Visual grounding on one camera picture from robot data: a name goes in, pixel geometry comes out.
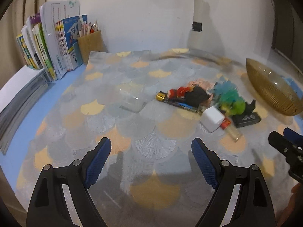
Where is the small glass bottle red cap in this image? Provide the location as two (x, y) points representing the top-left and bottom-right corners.
(220, 117), (242, 142)

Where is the teal green toy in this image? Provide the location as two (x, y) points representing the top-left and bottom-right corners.
(212, 80), (246, 116)

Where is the white cube charger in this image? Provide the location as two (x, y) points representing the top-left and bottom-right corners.
(200, 106), (225, 133)

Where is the black fuzzy toy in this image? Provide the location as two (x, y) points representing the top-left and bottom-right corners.
(184, 86), (211, 108)

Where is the red toy figure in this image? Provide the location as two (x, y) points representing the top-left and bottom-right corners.
(167, 87), (193, 99)

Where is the clear plastic box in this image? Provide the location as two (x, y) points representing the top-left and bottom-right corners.
(116, 84), (147, 113)

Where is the person's right hand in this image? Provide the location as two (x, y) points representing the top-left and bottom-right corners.
(277, 183), (302, 226)

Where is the amber ribbed glass bowl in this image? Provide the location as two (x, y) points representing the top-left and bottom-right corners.
(245, 58), (302, 116)

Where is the patterned fan-print table mat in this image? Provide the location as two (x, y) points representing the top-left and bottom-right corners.
(15, 49), (300, 226)

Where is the stack of white papers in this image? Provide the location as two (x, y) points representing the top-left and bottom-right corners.
(1, 66), (48, 155)

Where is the white desk lamp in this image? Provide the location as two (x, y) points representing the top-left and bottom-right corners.
(186, 0), (226, 55)

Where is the dark monitor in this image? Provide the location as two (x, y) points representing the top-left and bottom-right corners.
(271, 0), (302, 71)

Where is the row of upright books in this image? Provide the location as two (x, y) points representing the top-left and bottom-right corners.
(16, 0), (87, 82)

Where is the wooden pen holder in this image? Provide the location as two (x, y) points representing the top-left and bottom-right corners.
(77, 30), (107, 64)

